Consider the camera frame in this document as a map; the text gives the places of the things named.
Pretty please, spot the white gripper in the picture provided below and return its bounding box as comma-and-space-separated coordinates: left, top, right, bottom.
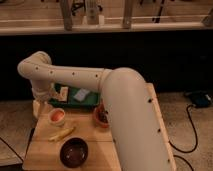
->
32, 88, 57, 119

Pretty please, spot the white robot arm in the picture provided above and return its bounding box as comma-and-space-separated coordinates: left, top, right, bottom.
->
17, 51, 176, 171

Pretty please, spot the white paper cup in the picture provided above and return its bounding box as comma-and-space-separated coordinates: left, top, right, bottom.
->
48, 108, 65, 126

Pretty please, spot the small box on tray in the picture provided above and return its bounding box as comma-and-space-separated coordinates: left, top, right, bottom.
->
59, 86, 68, 102

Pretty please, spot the white card on tray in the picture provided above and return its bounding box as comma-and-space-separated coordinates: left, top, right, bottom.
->
73, 89, 90, 102

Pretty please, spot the yellow banana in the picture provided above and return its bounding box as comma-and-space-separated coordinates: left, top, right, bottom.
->
49, 127, 75, 141

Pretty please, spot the green tray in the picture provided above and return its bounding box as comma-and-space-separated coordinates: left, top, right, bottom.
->
49, 84, 100, 108

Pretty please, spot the orange bowl with food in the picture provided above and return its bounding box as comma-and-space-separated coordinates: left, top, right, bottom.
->
93, 105, 109, 128

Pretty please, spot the dark brown bowl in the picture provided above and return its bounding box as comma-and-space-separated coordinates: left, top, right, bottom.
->
60, 137, 88, 168

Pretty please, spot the black power adapter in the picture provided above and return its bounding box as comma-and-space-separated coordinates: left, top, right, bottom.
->
185, 91, 212, 108

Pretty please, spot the wooden table frame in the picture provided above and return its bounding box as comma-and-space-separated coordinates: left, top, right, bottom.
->
0, 0, 213, 35

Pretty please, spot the black power cable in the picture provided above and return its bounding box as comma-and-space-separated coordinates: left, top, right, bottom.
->
168, 103, 199, 171

